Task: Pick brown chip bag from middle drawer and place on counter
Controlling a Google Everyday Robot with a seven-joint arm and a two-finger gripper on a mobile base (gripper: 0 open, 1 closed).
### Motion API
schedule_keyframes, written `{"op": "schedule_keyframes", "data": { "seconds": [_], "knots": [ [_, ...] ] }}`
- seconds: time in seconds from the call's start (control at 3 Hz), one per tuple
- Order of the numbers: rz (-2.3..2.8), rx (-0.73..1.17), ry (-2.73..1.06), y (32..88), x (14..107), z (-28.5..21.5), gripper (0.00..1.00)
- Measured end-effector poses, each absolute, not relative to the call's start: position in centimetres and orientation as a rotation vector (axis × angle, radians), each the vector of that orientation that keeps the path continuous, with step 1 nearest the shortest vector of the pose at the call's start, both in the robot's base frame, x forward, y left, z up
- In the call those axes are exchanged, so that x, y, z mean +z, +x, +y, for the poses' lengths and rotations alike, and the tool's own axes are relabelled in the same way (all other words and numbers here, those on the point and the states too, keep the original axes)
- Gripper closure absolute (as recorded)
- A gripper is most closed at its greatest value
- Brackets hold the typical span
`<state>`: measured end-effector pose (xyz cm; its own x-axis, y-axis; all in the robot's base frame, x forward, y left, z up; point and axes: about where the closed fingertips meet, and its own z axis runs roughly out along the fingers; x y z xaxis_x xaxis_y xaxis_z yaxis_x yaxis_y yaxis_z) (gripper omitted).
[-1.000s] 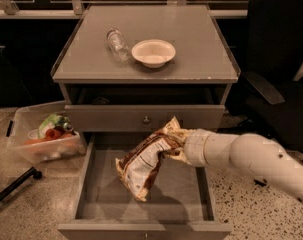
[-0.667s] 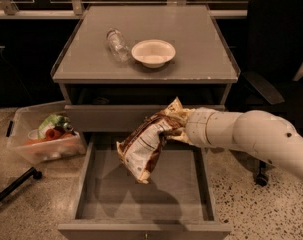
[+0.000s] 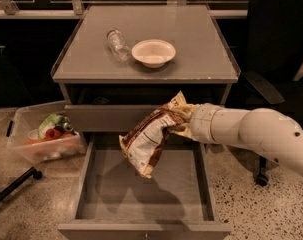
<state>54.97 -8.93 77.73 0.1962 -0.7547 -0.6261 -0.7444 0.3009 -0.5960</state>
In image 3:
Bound closed grey top drawer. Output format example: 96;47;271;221
65;105;156;132

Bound green and white bag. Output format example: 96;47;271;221
38;114;72;137

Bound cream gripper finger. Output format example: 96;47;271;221
168;123;193;139
176;104;199;118

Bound black office chair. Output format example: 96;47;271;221
212;0;303;187

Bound open grey middle drawer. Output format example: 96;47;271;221
58;133;232;240

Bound grey drawer cabinet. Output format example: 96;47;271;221
53;5;239;139

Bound clear plastic bottle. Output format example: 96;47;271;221
107;28;130;62

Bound white bowl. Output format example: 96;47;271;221
131;39;176;68

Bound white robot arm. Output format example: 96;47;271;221
173;103;303;177

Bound black chair leg with caster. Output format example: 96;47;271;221
0;167;42;202

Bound orange snack item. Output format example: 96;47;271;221
25;127;75;144

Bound clear plastic storage bin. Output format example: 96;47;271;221
7;101;86;164

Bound brown chip bag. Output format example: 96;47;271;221
119;91;190;178

